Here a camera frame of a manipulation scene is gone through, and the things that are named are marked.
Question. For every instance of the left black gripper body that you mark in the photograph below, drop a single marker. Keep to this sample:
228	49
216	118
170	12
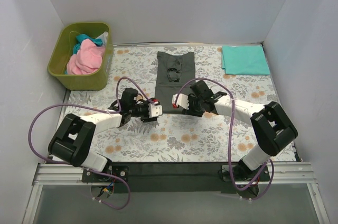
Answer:
147	114

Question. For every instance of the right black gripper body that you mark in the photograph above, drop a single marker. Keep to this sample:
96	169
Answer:
191	106

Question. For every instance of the dark grey t shirt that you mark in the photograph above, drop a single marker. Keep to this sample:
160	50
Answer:
173	71

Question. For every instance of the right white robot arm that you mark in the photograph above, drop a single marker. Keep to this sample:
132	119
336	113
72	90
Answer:
272	127

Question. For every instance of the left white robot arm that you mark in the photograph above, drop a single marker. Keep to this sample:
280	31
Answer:
73	138

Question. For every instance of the floral patterned table mat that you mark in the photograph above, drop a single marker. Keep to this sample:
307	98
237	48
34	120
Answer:
176	138

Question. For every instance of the folded teal t shirt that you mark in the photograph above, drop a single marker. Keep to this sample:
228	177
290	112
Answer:
247	60

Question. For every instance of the pink t shirt in bin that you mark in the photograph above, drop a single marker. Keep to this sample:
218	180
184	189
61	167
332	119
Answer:
87	60

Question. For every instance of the white plastic bag in bin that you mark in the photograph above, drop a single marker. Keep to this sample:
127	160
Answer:
103	37

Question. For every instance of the teal cloth in bin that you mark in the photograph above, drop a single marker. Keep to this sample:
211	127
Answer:
80	38

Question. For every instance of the green plastic laundry bin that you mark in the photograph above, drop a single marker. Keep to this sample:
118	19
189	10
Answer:
62	53

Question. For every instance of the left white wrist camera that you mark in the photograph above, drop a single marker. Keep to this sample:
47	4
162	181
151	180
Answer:
154	109

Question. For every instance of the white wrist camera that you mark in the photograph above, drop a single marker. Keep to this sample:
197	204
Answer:
154	109
180	100

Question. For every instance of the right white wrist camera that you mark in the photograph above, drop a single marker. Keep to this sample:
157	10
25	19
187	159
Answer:
180	100

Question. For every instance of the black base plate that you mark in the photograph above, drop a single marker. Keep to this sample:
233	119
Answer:
174	176

